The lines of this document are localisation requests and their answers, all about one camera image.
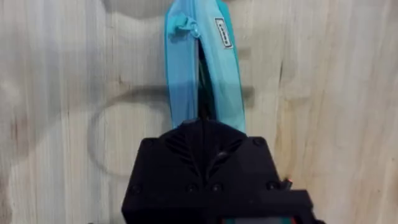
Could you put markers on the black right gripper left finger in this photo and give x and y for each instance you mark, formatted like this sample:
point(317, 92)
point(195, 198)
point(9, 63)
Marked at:
point(174, 165)

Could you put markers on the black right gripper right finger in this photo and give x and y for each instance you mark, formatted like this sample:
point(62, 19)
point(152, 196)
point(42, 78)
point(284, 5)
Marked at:
point(236, 165)

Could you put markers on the light blue soft zip bag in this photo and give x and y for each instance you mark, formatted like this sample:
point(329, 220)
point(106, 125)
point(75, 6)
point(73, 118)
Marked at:
point(183, 77)

